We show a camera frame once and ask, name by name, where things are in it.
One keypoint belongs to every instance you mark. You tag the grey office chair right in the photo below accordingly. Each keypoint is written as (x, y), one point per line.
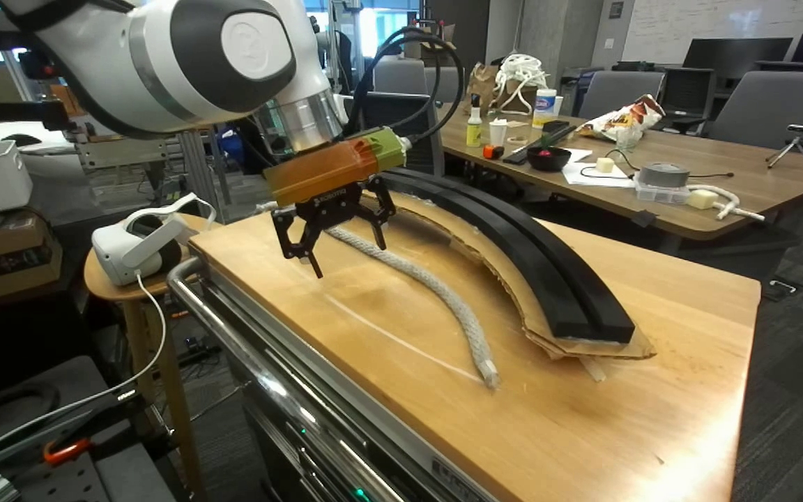
(761, 111)

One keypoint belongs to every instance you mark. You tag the white VR headset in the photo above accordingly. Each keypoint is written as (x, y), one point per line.
(146, 245)

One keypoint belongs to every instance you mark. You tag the long wooden office table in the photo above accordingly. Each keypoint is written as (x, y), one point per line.
(729, 165)

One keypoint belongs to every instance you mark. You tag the round wooden stool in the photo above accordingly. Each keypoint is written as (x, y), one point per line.
(150, 356)

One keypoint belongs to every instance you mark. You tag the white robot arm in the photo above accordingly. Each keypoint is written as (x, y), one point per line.
(156, 69)

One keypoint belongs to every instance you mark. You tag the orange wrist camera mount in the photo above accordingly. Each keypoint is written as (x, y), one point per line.
(334, 165)

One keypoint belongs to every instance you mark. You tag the white bottle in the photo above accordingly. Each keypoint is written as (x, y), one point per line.
(543, 108)

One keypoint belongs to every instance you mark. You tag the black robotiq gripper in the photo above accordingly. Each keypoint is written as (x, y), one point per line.
(302, 225)

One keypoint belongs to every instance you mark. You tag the black bowl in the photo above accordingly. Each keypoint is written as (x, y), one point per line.
(547, 161)

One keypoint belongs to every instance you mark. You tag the chips snack bag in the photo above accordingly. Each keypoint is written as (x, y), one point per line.
(624, 125)

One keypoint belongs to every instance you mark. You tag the white paper sheet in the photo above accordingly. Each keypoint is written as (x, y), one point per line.
(587, 168)

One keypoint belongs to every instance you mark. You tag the metal cart with handle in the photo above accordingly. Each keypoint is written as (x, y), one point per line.
(329, 440)

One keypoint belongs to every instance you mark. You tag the grey tape roll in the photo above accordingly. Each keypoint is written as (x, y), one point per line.
(660, 175)

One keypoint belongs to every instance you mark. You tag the black curved track object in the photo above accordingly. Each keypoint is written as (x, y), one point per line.
(575, 303)

